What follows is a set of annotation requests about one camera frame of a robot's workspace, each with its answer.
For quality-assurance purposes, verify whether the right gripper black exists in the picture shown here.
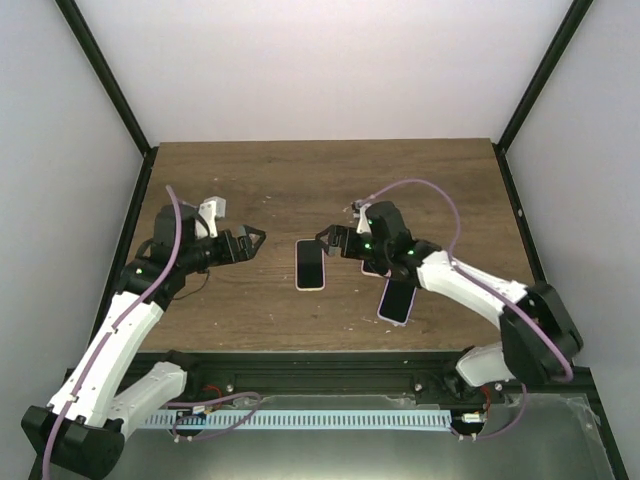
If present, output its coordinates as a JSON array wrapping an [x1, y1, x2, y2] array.
[[316, 225, 391, 263]]

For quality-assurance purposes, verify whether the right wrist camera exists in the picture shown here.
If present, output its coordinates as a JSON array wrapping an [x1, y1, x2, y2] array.
[[351, 200, 371, 235]]

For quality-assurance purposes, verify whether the light blue slotted cable duct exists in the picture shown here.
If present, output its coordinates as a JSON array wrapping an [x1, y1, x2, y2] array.
[[144, 408, 452, 431]]

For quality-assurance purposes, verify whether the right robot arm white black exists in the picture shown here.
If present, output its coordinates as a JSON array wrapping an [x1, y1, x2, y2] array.
[[315, 201, 584, 403]]

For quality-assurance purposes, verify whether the beige phone case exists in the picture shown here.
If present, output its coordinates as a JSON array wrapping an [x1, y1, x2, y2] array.
[[294, 238, 327, 292]]

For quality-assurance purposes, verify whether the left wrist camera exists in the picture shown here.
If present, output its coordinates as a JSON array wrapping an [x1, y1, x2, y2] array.
[[196, 196, 226, 239]]

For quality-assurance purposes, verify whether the pink phone case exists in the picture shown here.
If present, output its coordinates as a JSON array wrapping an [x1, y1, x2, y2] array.
[[361, 260, 391, 278]]

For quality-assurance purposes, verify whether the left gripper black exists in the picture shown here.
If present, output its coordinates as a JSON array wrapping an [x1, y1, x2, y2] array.
[[181, 226, 267, 275]]

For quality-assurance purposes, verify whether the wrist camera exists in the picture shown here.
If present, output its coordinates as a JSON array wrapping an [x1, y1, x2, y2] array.
[[196, 196, 226, 239], [351, 200, 371, 235]]

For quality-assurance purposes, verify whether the lavender phone case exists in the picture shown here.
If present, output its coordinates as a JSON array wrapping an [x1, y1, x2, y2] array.
[[376, 277, 418, 328]]

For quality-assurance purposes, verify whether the metal front plate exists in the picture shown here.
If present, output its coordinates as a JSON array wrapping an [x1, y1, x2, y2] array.
[[108, 395, 615, 479]]

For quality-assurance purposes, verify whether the black aluminium frame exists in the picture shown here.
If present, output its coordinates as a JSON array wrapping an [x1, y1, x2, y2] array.
[[27, 0, 640, 480]]

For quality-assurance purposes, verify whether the purple cable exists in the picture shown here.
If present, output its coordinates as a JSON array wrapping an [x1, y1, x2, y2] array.
[[41, 184, 263, 480], [359, 179, 576, 442]]

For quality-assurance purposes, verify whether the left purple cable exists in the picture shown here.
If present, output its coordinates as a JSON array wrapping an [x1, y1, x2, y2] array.
[[41, 184, 263, 480]]

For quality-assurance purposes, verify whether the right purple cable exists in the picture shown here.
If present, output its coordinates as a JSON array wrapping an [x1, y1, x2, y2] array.
[[359, 179, 576, 442]]

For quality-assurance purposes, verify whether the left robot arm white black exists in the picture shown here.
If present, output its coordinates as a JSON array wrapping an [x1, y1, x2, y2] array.
[[21, 197, 267, 479]]

